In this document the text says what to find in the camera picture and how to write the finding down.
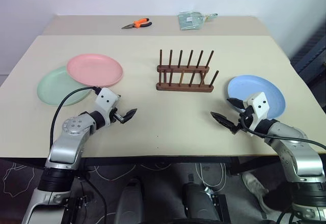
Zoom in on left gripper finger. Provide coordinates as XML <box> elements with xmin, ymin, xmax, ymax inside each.
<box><xmin>121</xmin><ymin>114</ymin><xmax>135</xmax><ymax>125</ymax></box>
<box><xmin>124</xmin><ymin>108</ymin><xmax>139</xmax><ymax>118</ymax></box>

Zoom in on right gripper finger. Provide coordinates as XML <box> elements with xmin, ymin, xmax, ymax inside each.
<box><xmin>226</xmin><ymin>97</ymin><xmax>246</xmax><ymax>113</ymax></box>
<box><xmin>210</xmin><ymin>111</ymin><xmax>235</xmax><ymax>131</ymax></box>

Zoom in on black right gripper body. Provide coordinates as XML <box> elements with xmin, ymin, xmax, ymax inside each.
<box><xmin>228</xmin><ymin>107</ymin><xmax>255</xmax><ymax>135</ymax></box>

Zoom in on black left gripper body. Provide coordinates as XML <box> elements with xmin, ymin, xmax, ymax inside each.
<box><xmin>108</xmin><ymin>106</ymin><xmax>126</xmax><ymax>124</ymax></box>

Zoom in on wooden dish rack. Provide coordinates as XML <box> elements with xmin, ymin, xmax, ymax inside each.
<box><xmin>155</xmin><ymin>49</ymin><xmax>220</xmax><ymax>93</ymax></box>

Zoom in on blue plate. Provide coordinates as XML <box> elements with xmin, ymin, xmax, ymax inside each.
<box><xmin>227</xmin><ymin>74</ymin><xmax>286</xmax><ymax>119</ymax></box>

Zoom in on pink plate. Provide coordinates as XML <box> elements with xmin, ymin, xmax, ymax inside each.
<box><xmin>66</xmin><ymin>53</ymin><xmax>124</xmax><ymax>88</ymax></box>

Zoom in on green plate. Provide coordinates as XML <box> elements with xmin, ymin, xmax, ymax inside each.
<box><xmin>36</xmin><ymin>65</ymin><xmax>94</xmax><ymax>107</ymax></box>

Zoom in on grey white rag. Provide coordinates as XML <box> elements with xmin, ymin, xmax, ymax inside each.
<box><xmin>241</xmin><ymin>172</ymin><xmax>275</xmax><ymax>214</ymax></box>

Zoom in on dark rounded shape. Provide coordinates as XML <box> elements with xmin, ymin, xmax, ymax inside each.
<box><xmin>182</xmin><ymin>182</ymin><xmax>217</xmax><ymax>221</ymax></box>
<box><xmin>116</xmin><ymin>178</ymin><xmax>146</xmax><ymax>224</ymax></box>

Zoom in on black ribbed case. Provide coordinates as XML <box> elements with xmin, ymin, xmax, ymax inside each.
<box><xmin>290</xmin><ymin>20</ymin><xmax>326</xmax><ymax>85</ymax></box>

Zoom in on pale green packaged item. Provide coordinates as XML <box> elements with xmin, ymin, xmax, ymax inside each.
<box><xmin>177</xmin><ymin>11</ymin><xmax>219</xmax><ymax>31</ymax></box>

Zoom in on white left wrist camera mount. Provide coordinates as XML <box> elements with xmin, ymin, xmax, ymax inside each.
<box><xmin>95</xmin><ymin>87</ymin><xmax>121</xmax><ymax>127</ymax></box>

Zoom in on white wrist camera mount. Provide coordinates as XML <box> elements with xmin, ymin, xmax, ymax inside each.
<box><xmin>95</xmin><ymin>87</ymin><xmax>121</xmax><ymax>127</ymax></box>
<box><xmin>243</xmin><ymin>92</ymin><xmax>270</xmax><ymax>132</ymax></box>

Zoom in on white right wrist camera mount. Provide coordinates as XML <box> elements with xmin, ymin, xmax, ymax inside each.
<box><xmin>243</xmin><ymin>92</ymin><xmax>270</xmax><ymax>132</ymax></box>

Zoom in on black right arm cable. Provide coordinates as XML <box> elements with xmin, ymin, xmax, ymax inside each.
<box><xmin>239</xmin><ymin>114</ymin><xmax>326</xmax><ymax>152</ymax></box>

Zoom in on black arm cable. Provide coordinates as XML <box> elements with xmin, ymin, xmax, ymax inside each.
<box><xmin>239</xmin><ymin>114</ymin><xmax>326</xmax><ymax>152</ymax></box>
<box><xmin>50</xmin><ymin>86</ymin><xmax>101</xmax><ymax>150</ymax></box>

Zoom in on black table frame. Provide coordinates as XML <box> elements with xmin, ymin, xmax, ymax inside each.
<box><xmin>84</xmin><ymin>155</ymin><xmax>282</xmax><ymax>176</ymax></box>

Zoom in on thin white floor cable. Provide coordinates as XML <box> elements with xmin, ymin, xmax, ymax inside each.
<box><xmin>88</xmin><ymin>163</ymin><xmax>174</xmax><ymax>182</ymax></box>

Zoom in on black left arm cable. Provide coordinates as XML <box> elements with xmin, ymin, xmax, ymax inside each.
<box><xmin>50</xmin><ymin>86</ymin><xmax>101</xmax><ymax>150</ymax></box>

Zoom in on thick white floor cable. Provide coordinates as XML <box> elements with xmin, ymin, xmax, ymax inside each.
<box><xmin>195</xmin><ymin>162</ymin><xmax>228</xmax><ymax>191</ymax></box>

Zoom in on orange handled pliers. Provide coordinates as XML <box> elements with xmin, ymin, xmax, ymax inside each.
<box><xmin>121</xmin><ymin>17</ymin><xmax>153</xmax><ymax>30</ymax></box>

